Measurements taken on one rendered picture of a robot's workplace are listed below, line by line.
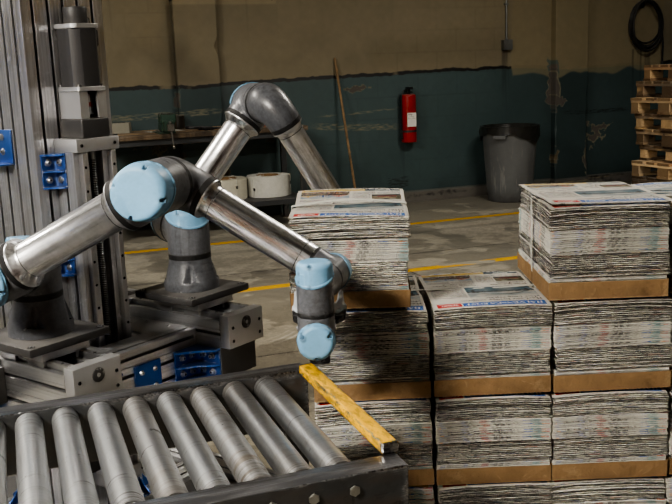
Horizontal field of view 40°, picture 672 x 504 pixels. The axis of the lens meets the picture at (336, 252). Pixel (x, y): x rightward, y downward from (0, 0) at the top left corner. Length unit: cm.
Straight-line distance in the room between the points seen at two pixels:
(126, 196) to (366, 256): 61
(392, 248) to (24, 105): 97
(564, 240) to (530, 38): 789
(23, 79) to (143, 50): 628
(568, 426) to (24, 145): 151
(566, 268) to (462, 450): 52
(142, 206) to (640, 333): 122
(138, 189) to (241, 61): 701
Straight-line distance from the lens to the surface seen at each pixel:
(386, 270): 217
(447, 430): 230
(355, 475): 142
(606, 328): 230
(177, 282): 252
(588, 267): 225
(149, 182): 184
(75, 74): 237
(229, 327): 242
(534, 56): 1007
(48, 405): 183
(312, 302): 180
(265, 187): 826
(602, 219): 224
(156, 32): 867
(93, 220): 193
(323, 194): 242
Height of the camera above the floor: 140
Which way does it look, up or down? 11 degrees down
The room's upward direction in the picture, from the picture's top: 2 degrees counter-clockwise
